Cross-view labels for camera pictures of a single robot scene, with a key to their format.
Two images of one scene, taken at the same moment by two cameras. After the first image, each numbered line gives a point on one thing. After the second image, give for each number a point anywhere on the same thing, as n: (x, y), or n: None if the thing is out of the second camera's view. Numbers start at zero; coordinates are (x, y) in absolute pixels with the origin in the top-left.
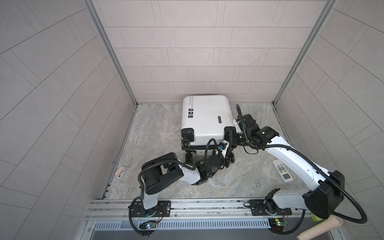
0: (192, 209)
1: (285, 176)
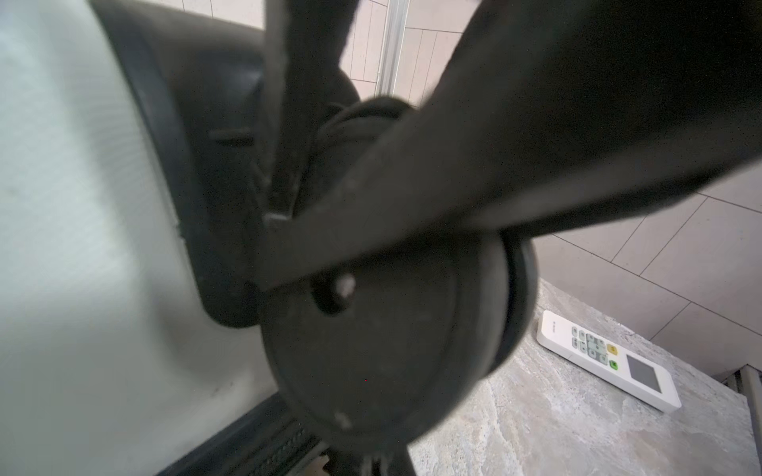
0: None
1: (614, 361)
